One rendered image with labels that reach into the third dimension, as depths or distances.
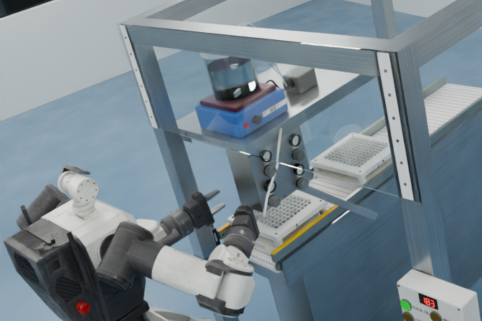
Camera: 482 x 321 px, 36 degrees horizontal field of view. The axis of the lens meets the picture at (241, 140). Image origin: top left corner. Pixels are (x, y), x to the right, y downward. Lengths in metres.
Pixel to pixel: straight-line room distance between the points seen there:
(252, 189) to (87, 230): 0.51
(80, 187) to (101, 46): 5.30
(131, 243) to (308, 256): 0.78
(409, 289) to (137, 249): 0.65
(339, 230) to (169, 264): 0.87
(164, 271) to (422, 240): 0.61
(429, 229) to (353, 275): 1.08
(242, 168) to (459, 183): 1.22
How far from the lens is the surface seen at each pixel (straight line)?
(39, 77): 7.13
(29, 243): 2.02
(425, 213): 1.64
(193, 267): 1.80
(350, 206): 2.42
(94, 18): 7.16
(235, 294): 1.81
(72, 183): 1.99
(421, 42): 1.53
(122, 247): 1.85
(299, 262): 2.42
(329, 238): 2.49
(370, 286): 2.82
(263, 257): 2.40
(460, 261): 3.28
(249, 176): 2.16
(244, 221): 2.17
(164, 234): 2.29
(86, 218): 2.02
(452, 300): 1.66
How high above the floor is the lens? 2.12
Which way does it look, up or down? 24 degrees down
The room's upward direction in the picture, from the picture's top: 15 degrees counter-clockwise
